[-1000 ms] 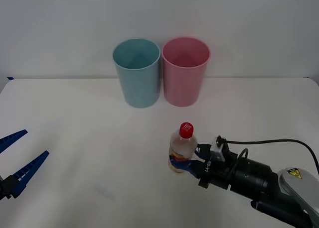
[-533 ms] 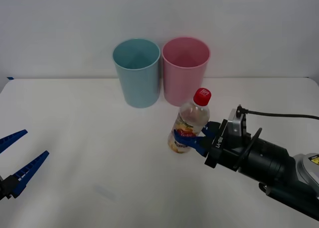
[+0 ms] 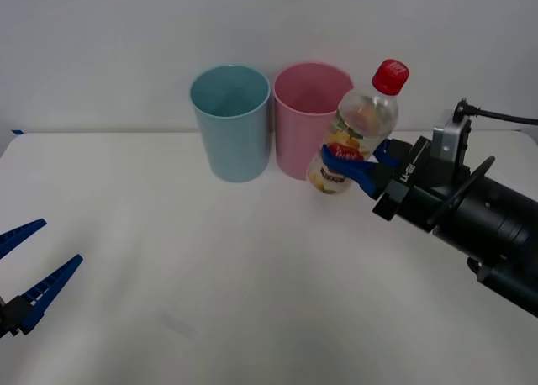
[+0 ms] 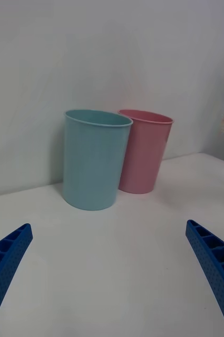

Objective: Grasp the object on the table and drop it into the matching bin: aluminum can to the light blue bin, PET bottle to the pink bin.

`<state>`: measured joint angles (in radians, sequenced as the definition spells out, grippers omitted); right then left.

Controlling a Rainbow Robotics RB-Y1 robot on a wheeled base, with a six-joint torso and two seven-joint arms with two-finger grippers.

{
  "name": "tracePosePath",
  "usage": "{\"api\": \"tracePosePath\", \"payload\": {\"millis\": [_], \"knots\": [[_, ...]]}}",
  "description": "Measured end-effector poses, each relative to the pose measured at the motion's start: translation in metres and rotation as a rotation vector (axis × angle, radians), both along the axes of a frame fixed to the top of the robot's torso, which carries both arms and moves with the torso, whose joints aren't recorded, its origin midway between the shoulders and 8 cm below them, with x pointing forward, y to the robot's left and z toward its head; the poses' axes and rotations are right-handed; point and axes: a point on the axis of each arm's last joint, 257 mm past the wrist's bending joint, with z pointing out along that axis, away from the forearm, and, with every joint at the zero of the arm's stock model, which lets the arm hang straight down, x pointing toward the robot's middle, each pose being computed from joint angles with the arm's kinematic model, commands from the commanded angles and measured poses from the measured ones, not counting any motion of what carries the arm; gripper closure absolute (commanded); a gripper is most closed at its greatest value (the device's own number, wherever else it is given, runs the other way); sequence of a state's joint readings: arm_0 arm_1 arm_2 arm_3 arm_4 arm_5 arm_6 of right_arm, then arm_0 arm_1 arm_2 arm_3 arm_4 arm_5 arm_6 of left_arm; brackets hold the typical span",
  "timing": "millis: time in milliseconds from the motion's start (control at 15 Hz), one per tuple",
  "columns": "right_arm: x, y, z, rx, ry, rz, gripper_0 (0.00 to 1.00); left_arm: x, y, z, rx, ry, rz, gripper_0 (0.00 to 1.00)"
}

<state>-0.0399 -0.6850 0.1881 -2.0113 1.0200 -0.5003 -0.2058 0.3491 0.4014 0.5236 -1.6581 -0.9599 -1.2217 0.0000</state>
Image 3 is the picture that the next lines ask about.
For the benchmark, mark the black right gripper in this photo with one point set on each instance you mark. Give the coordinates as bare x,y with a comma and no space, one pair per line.
414,183

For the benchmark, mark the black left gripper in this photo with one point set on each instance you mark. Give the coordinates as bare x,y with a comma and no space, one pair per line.
5,318

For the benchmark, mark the clear bottle with red cap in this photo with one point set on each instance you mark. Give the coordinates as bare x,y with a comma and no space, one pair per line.
365,120

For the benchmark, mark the pink plastic bin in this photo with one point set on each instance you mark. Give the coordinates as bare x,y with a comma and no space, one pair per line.
296,141

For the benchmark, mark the pale blue plastic bin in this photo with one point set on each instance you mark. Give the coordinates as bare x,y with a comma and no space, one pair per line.
235,145

